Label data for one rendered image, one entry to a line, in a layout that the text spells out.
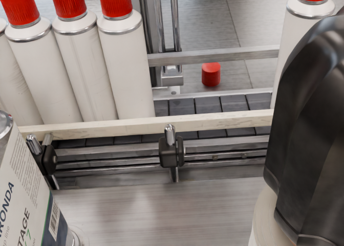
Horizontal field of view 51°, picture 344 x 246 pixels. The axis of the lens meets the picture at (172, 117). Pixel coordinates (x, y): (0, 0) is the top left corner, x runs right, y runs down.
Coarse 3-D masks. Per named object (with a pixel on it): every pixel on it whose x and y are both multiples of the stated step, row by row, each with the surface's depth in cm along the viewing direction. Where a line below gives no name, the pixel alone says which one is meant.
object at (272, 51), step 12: (228, 48) 49; (240, 48) 49; (252, 48) 49; (264, 48) 49; (276, 48) 48; (156, 60) 49; (168, 60) 49; (180, 60) 49; (192, 60) 49; (204, 60) 49; (216, 60) 49; (228, 60) 49
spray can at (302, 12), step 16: (288, 0) 41; (304, 0) 39; (320, 0) 38; (288, 16) 41; (304, 16) 39; (320, 16) 39; (288, 32) 42; (304, 32) 40; (288, 48) 43; (272, 96) 50
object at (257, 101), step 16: (224, 96) 55; (240, 96) 54; (256, 96) 54; (160, 112) 53; (176, 112) 53; (192, 112) 53; (208, 112) 52; (224, 112) 52; (240, 128) 50; (256, 128) 49; (64, 144) 50; (80, 144) 50; (96, 144) 49; (112, 144) 49
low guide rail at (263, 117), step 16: (240, 112) 47; (256, 112) 47; (272, 112) 46; (32, 128) 47; (48, 128) 47; (64, 128) 47; (80, 128) 47; (96, 128) 47; (112, 128) 47; (128, 128) 47; (144, 128) 47; (160, 128) 47; (176, 128) 47; (192, 128) 47; (208, 128) 47; (224, 128) 48
